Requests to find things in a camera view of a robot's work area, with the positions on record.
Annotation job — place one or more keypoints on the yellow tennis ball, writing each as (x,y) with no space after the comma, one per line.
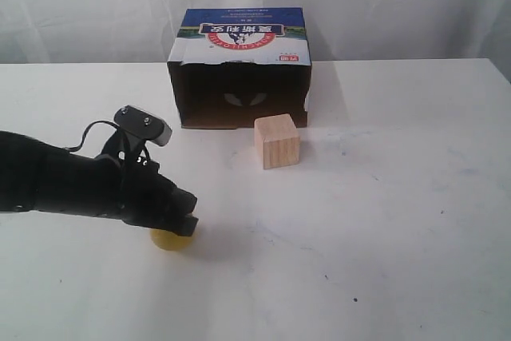
(169,241)

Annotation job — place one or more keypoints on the light wooden cube block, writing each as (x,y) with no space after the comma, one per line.
(277,141)

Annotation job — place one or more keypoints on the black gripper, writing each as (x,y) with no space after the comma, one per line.
(142,197)

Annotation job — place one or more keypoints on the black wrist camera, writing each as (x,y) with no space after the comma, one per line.
(143,125)

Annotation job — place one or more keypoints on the blue white cardboard box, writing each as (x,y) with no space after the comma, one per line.
(231,66)

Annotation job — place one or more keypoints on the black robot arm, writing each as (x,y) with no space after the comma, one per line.
(39,177)

